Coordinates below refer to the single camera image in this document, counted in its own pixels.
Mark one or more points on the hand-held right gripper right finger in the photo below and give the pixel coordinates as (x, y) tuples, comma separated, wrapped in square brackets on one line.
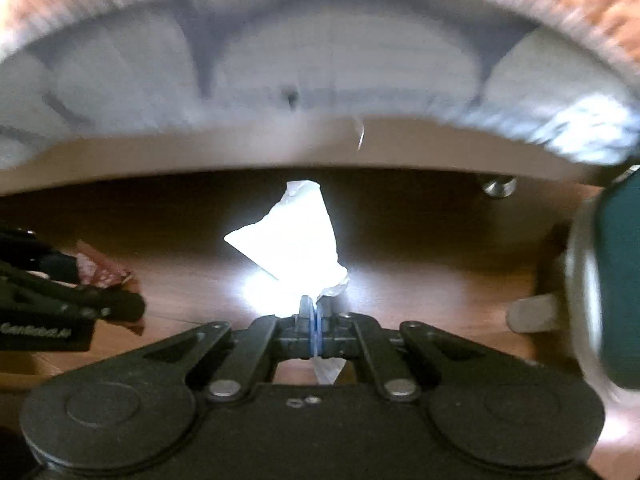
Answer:
[(325, 332)]

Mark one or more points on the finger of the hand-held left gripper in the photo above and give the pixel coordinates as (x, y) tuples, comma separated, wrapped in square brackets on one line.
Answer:
[(40, 257), (100, 305)]

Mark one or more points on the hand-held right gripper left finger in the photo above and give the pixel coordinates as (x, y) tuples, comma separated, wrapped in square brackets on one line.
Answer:
[(307, 332)]

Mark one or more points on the red snack wrapper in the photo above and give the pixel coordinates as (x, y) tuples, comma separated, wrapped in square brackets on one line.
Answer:
[(100, 270)]

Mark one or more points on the white paper sheet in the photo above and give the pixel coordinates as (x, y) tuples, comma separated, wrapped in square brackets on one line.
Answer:
[(295, 240)]

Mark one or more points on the teal trash bin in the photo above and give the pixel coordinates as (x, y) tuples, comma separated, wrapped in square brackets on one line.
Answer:
[(620, 260)]

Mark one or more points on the silver metal knob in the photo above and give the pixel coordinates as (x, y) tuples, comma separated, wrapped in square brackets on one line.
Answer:
[(500, 187)]

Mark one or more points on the bed with orange floral cover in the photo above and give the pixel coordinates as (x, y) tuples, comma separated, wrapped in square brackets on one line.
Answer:
[(320, 60)]

